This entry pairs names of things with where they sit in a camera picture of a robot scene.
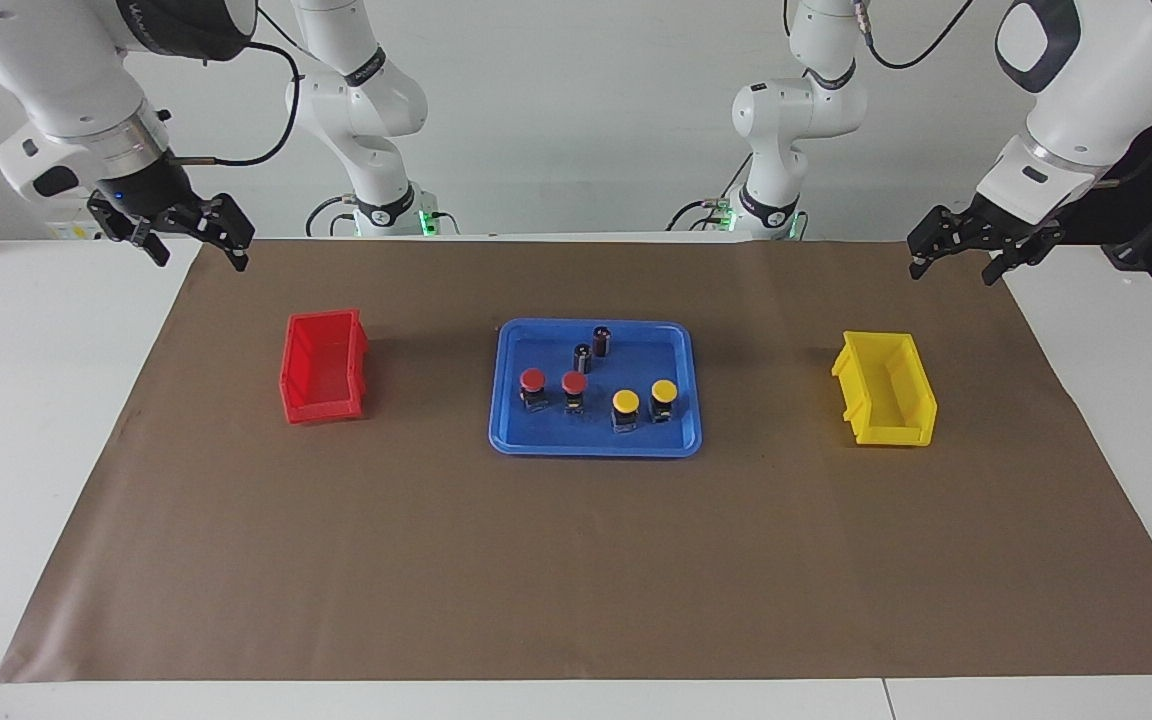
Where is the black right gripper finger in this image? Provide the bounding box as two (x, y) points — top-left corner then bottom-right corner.
(88, 193), (173, 269)
(196, 193), (257, 274)

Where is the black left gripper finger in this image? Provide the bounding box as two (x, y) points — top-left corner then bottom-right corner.
(907, 203), (973, 282)
(981, 222), (1069, 287)

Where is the yellow plastic bin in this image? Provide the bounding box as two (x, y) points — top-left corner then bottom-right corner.
(830, 330), (938, 448)

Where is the red plastic bin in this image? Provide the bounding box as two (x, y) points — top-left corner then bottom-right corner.
(278, 308), (371, 426)

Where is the blue plastic tray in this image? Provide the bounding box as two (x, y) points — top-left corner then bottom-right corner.
(488, 318), (704, 459)

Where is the brown paper mat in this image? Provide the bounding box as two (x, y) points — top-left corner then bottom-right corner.
(0, 238), (1152, 684)

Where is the black right base cable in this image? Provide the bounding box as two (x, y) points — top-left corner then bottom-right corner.
(304, 194), (359, 239)

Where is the black base cable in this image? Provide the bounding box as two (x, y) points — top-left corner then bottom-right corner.
(664, 155), (753, 233)
(304, 194), (359, 239)

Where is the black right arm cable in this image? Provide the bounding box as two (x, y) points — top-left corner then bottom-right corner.
(171, 40), (302, 168)

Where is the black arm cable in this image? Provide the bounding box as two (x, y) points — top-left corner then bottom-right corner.
(854, 0), (979, 72)
(171, 40), (302, 168)

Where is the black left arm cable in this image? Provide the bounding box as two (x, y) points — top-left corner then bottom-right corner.
(854, 0), (979, 72)

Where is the black left base cable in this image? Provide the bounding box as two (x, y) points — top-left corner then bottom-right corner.
(664, 155), (753, 233)

